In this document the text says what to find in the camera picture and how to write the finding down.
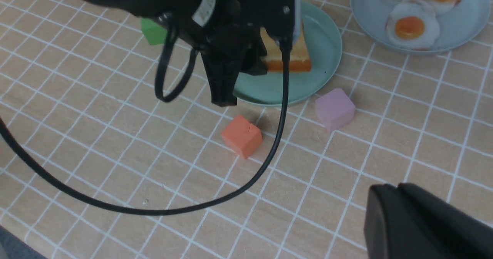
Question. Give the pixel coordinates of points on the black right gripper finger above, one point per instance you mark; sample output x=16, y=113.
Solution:
x=408, y=222

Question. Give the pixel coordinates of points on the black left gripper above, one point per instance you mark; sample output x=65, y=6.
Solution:
x=219, y=28

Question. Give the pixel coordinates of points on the orange-red cube block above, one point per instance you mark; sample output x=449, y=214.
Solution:
x=242, y=136

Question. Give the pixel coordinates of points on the teal centre plate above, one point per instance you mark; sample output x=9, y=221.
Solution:
x=324, y=44

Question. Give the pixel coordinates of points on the green cube block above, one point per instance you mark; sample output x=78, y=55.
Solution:
x=153, y=31

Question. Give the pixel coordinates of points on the pink cube block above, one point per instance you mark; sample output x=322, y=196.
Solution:
x=334, y=109

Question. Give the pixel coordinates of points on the grey-blue plate under eggs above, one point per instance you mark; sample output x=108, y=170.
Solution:
x=458, y=26

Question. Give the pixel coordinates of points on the fried egg front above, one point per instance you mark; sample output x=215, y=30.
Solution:
x=413, y=25

